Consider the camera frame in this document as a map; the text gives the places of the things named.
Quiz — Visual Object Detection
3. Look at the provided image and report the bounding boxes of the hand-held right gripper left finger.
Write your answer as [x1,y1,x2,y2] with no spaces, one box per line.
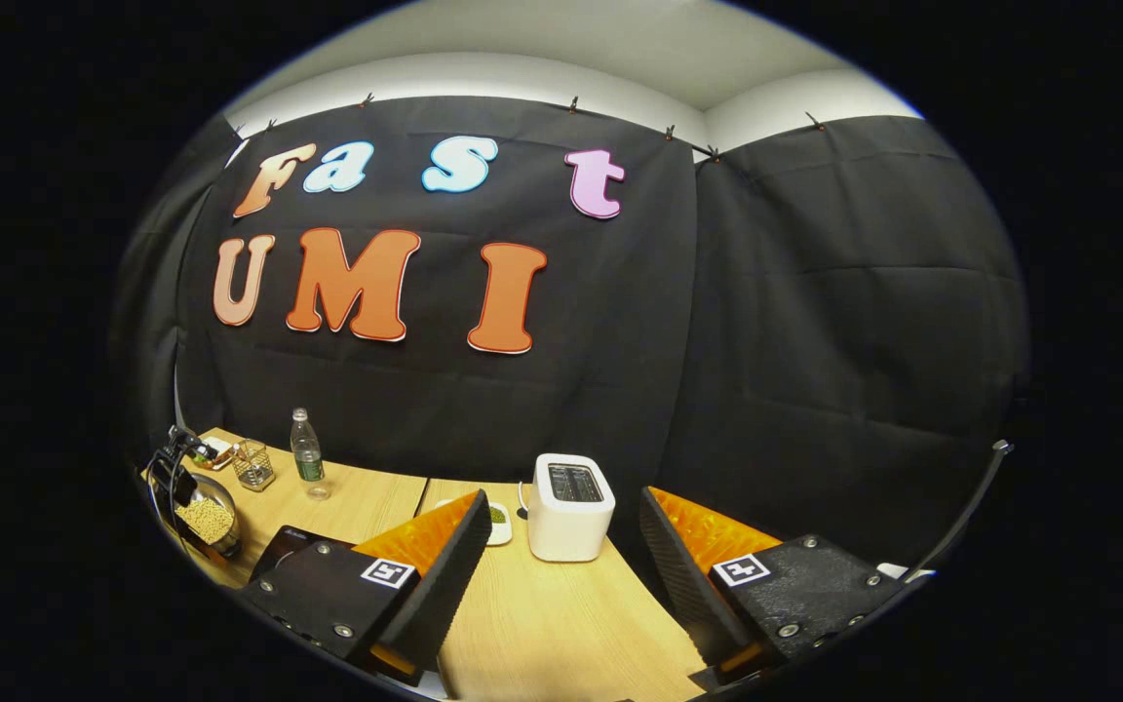
[245,489,493,688]

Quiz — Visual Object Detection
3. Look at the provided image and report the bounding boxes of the black curved bar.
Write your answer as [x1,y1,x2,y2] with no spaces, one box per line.
[908,439,1014,581]

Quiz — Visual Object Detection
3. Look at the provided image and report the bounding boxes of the clear plastic water bottle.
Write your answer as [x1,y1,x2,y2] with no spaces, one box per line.
[290,408,331,501]

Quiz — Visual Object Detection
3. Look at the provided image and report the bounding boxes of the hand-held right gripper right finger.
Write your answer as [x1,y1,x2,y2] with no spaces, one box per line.
[639,486,923,683]

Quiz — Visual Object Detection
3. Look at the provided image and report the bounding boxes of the steel pot with soybeans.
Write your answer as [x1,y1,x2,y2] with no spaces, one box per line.
[150,458,243,560]

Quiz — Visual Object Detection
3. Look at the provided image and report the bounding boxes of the black induction cooktop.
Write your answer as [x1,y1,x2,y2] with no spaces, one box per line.
[248,526,358,586]

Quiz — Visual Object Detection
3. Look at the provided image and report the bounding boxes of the white toaster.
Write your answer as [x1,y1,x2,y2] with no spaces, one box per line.
[527,453,616,564]

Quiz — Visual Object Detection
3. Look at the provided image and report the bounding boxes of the sandwich on white plate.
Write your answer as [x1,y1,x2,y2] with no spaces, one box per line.
[193,436,237,472]

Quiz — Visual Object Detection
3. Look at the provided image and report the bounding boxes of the metal wire mesh holder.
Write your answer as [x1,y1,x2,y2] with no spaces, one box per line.
[231,439,277,491]

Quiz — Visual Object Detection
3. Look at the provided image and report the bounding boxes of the white divided bean dish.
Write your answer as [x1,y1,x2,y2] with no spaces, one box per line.
[435,497,514,547]

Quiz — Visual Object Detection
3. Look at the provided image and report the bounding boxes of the row of black cloth clips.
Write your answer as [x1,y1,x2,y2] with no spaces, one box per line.
[230,93,828,162]

